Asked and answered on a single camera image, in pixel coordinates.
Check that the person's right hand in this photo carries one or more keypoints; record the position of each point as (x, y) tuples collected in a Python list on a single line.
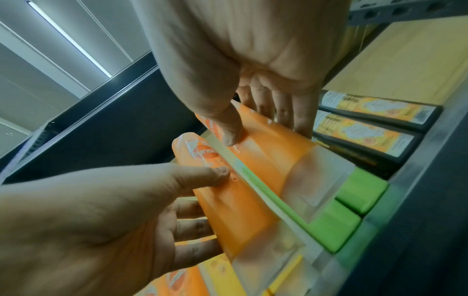
[(237, 37)]

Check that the person's left hand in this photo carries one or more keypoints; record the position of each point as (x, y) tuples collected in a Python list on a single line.
[(73, 231)]

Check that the black metal shelving rack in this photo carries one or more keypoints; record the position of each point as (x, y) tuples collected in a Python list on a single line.
[(420, 231)]

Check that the ceiling tube light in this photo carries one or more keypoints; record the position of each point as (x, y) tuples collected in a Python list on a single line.
[(69, 37)]

